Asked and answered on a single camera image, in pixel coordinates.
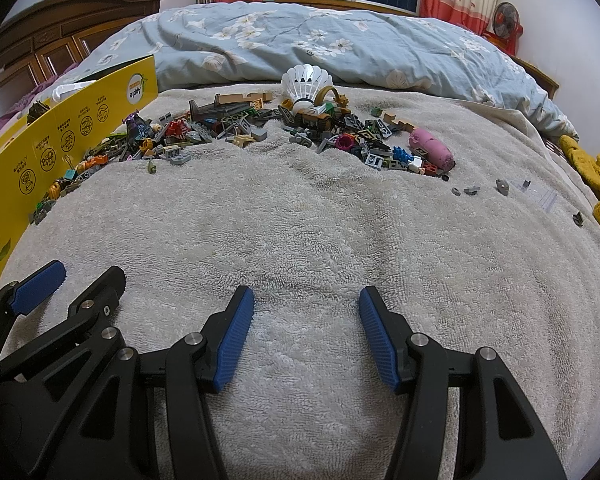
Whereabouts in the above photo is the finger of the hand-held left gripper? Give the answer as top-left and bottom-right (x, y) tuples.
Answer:
(0, 259), (67, 357)
(0, 266), (127, 387)

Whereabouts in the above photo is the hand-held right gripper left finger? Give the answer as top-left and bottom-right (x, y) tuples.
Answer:
(32, 286), (256, 480)

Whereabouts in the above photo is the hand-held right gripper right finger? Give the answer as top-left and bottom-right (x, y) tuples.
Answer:
(359, 286), (568, 480)

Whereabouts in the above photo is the yellow cardboard box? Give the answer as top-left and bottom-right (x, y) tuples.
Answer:
(0, 55), (159, 293)

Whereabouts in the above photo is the pile of toy bricks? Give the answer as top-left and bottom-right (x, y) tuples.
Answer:
(27, 87), (456, 226)

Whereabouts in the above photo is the pink pillow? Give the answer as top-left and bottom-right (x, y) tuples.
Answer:
(0, 62), (81, 148)

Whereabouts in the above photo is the pink cylinder toy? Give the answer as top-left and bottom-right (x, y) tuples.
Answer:
(410, 128), (456, 173)

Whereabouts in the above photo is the wooden headboard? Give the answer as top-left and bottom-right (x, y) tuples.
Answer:
(0, 0), (163, 106)

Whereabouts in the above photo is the white shuttlecock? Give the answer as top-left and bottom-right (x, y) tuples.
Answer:
(281, 65), (334, 106)

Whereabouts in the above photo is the blue floral quilt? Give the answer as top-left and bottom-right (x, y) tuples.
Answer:
(55, 1), (551, 111)

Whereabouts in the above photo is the red electric fan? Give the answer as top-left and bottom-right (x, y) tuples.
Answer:
(482, 1), (523, 56)

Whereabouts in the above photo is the wooden bed frame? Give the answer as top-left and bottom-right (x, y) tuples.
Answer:
(510, 52), (561, 98)

